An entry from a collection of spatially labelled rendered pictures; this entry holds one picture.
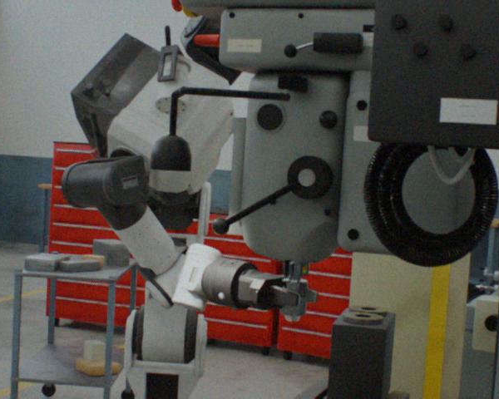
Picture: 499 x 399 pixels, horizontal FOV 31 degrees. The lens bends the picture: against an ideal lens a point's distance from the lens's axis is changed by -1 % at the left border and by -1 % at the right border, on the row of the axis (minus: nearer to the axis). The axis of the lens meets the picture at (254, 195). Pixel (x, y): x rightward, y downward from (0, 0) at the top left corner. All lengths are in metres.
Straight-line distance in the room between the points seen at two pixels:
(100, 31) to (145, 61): 10.30
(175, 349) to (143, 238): 0.43
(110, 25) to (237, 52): 10.75
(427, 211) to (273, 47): 0.37
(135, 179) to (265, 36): 0.51
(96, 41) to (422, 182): 11.02
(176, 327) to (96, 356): 2.52
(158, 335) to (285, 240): 0.80
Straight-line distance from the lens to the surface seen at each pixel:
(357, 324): 2.01
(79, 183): 1.89
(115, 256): 4.86
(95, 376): 4.68
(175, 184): 1.96
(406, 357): 3.38
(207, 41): 1.78
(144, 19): 12.02
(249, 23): 1.52
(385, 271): 3.34
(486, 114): 1.16
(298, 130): 1.50
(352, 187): 1.45
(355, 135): 1.45
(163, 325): 2.26
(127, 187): 1.86
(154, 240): 1.94
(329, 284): 6.30
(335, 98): 1.49
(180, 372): 2.31
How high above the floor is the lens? 1.50
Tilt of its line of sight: 3 degrees down
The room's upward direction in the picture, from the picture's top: 4 degrees clockwise
